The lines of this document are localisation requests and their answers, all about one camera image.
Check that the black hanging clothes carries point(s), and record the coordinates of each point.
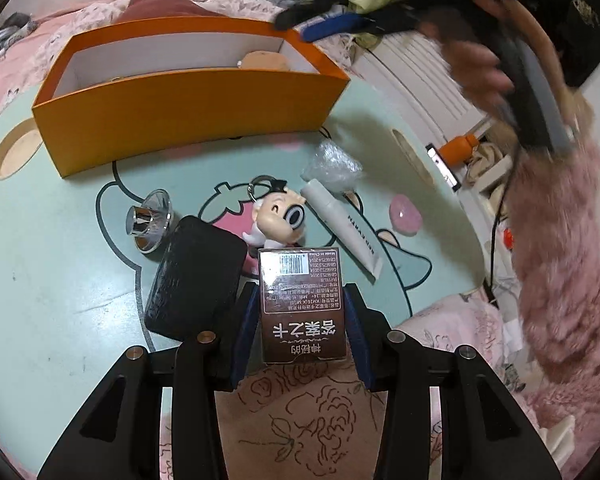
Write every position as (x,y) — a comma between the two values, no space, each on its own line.
(580,20)

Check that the maroon fleece blanket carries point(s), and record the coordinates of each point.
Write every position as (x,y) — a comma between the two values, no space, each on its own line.
(165,7)

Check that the orange cardboard box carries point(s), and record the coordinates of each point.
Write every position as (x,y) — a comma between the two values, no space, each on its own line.
(180,120)

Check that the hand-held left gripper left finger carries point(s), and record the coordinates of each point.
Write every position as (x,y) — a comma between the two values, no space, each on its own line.
(245,340)

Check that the orange bottle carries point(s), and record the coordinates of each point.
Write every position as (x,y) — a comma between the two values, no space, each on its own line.
(457,149)

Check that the person's right hand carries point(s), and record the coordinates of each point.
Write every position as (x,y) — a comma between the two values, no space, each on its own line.
(475,67)

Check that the pink bed sheet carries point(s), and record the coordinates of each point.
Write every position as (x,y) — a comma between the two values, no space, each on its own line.
(0,85)

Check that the clear plastic wrap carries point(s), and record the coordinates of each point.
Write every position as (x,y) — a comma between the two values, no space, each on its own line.
(330,167)

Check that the black smartphone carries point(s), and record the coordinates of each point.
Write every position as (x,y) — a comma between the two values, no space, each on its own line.
(442,166)

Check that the cream cloth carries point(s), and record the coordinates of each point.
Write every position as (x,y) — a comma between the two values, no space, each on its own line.
(485,160)

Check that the black textured case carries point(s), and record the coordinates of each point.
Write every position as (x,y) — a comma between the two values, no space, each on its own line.
(195,275)

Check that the yellow-green garment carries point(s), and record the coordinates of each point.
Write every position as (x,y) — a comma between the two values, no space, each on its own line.
(375,5)

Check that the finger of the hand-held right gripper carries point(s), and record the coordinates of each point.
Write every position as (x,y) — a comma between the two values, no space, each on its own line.
(330,25)
(320,10)

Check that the pink floral quilt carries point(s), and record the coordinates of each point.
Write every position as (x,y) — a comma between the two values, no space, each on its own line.
(300,425)

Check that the white cosmetic tube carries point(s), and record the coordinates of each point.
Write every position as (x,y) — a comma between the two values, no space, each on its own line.
(340,225)

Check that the blue striped cloth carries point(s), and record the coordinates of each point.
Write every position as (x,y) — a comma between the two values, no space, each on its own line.
(7,35)

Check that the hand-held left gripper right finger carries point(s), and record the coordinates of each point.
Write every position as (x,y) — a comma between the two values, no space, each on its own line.
(362,360)

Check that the brown card box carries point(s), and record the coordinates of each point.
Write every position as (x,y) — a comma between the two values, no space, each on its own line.
(300,310)

